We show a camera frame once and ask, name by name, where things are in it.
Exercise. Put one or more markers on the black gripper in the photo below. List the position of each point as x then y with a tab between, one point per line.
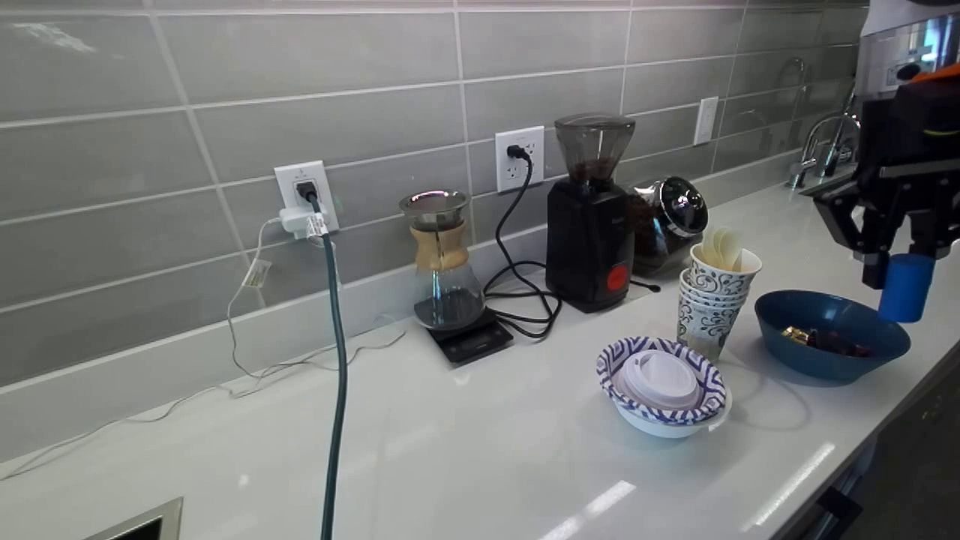
909	152

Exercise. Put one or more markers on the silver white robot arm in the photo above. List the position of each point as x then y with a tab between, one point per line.
901	50

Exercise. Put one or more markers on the blue white patterned paper bowl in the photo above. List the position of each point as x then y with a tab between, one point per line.
618	385

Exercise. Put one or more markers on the yellow candy wrapper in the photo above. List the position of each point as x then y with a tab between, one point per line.
797	337

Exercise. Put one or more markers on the white paper in cup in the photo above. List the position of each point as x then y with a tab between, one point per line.
722	246

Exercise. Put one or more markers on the patterned paper cup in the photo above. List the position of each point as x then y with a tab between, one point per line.
725	278
704	319

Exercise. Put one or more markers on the dark grey kitchen cabinet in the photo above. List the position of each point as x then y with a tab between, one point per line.
909	460

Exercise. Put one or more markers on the white plastic lid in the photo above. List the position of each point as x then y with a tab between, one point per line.
657	379

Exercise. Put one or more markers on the black coffee grinder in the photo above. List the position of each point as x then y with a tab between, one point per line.
590	249

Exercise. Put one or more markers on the black coffee scale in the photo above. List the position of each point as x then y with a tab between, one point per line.
475	343

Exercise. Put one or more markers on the glass pour-over carafe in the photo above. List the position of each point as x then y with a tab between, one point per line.
439	260

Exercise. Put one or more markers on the white plug adapter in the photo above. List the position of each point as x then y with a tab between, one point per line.
296	223

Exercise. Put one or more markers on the white wall outlet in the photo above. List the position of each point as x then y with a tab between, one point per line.
706	122
531	173
288	182

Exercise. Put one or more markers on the metal countertop inset frame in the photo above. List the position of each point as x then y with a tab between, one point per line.
138	523

